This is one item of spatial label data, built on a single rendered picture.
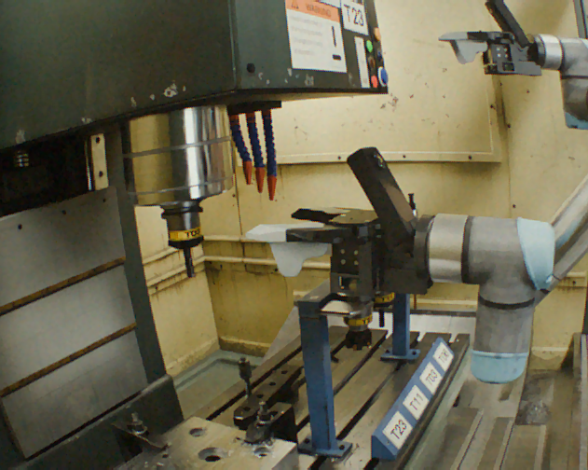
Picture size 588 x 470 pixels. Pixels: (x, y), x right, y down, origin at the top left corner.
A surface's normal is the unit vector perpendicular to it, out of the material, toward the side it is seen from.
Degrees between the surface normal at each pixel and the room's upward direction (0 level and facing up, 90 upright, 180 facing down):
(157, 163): 90
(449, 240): 62
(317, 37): 90
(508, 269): 90
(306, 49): 90
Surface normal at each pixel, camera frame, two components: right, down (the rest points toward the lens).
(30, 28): -0.49, 0.24
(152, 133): -0.11, 0.23
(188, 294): 0.87, 0.03
